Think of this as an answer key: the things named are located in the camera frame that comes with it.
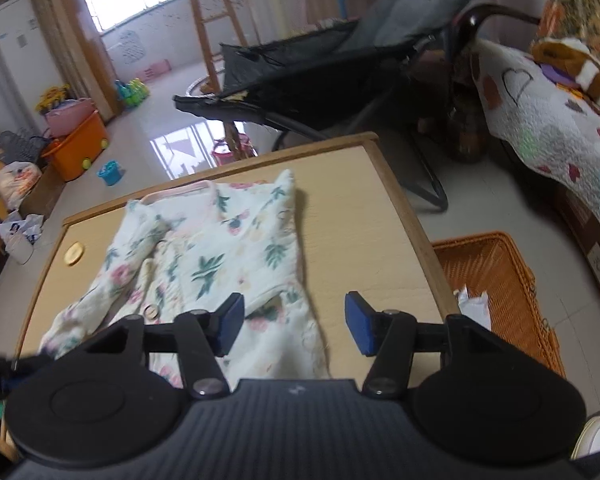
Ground blue toy bucket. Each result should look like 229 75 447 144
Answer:
97 160 121 186

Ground quilted heart blanket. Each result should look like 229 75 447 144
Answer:
472 40 600 252

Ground orange wheeled storage box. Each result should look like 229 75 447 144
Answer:
42 110 111 183

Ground grey reclining chair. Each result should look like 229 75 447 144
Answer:
173 0 492 212

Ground white air conditioner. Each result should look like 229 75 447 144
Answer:
0 0 49 132

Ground hula hoop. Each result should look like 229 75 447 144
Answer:
185 75 226 99

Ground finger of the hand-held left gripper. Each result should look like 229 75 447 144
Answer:
0 352 57 397

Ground brown plush toy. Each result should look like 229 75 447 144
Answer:
529 37 600 111

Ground green toy bowling pins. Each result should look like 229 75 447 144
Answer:
115 78 150 109

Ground orange wicker basket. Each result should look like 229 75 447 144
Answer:
432 231 566 379

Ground floral baby shirt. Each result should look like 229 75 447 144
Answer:
38 168 332 389

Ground white crumpled paper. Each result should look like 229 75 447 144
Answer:
454 285 491 331

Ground dark wooden sofa frame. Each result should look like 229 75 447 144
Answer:
449 3 542 162

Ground dark grey plastic basket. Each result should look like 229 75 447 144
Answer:
0 131 51 164

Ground wooden stool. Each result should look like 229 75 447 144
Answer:
174 0 249 94

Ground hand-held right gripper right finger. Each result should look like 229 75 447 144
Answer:
343 291 519 402

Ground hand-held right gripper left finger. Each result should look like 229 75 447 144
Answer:
82 292 245 402

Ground white plastic bag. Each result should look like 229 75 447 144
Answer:
0 213 45 265

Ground printed plastic bag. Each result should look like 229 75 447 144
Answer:
0 161 42 210

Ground white shoe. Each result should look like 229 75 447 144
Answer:
569 407 600 462

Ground white wall socket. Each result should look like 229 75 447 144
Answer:
587 242 600 289

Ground pink storage basket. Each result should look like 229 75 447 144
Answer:
44 98 95 139

